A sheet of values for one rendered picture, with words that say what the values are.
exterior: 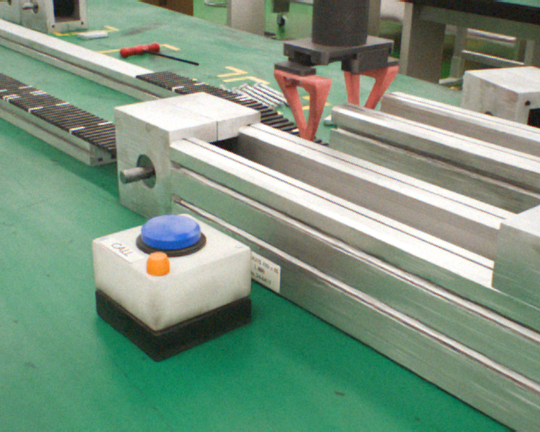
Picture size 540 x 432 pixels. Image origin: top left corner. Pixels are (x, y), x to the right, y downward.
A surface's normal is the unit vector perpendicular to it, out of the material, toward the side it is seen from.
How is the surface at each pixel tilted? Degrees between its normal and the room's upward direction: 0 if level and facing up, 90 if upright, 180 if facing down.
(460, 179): 90
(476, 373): 90
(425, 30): 90
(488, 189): 90
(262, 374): 0
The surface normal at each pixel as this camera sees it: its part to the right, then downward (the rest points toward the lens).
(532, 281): -0.76, 0.24
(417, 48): 0.59, 0.33
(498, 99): -0.94, 0.11
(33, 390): 0.02, -0.92
